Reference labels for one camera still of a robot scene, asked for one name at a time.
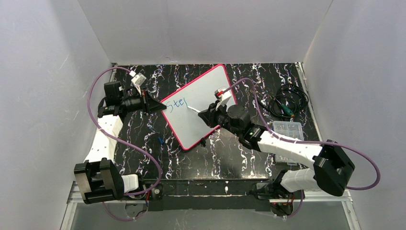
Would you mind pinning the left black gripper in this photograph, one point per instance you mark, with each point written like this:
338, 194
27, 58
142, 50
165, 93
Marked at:
145, 102

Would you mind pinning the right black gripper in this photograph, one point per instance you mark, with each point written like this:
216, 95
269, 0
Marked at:
214, 115

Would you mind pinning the white marker pen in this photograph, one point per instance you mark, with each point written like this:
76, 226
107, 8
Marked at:
193, 109

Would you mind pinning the pink framed whiteboard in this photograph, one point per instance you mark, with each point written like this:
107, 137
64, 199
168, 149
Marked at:
185, 124

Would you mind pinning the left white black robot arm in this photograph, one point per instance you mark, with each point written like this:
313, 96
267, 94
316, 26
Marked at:
97, 177

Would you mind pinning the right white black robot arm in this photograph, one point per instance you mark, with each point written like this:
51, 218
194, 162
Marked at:
327, 166

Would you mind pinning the green connector plug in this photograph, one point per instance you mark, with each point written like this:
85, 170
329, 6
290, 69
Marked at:
287, 111

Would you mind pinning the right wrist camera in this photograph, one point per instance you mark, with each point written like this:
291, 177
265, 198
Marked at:
222, 97

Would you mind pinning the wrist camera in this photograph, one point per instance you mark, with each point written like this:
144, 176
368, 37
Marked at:
137, 80
222, 97

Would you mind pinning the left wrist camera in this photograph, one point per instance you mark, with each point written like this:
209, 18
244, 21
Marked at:
137, 80

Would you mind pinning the aluminium frame rail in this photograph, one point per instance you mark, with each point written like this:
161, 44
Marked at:
211, 205

